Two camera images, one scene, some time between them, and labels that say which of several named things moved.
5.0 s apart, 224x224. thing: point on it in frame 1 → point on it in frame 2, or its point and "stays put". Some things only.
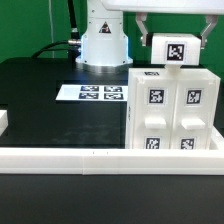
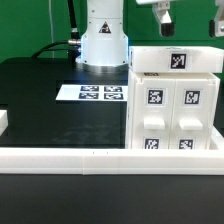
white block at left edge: x=3 y=121 stays put
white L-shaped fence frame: x=116 y=161 stays put
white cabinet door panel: x=176 y=49 → x=176 y=59
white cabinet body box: x=171 y=108 stays put
